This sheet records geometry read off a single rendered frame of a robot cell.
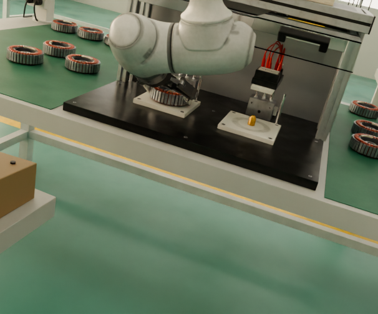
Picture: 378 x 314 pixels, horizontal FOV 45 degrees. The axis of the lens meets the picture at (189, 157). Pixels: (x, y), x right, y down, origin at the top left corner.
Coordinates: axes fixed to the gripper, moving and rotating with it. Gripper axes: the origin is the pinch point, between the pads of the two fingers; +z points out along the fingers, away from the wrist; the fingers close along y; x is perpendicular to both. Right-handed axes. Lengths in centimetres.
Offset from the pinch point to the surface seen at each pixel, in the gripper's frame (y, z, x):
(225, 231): 19, 102, -34
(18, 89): -35.7, -12.9, -13.6
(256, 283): 40, 76, -49
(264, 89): 24.8, -1.7, 7.8
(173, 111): 4.3, -5.2, -5.6
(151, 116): 0.4, -9.7, -9.4
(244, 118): 21.6, 4.2, 0.0
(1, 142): -90, 71, -29
